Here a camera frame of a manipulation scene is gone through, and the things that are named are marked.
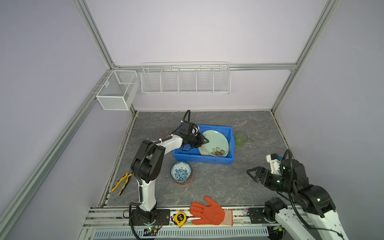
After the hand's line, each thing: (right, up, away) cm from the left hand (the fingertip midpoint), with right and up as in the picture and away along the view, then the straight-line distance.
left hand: (209, 143), depth 92 cm
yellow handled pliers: (-52, -21, -7) cm, 56 cm away
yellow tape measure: (-15, -34, -20) cm, 43 cm away
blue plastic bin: (-9, -8, -4) cm, 13 cm away
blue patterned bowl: (-16, -15, -10) cm, 24 cm away
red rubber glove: (0, -34, -18) cm, 38 cm away
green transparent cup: (+22, +3, +10) cm, 25 cm away
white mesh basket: (-61, +34, +10) cm, 70 cm away
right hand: (+18, -12, -24) cm, 32 cm away
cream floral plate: (-4, -6, +2) cm, 7 cm away
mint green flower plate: (+6, -2, +4) cm, 8 cm away
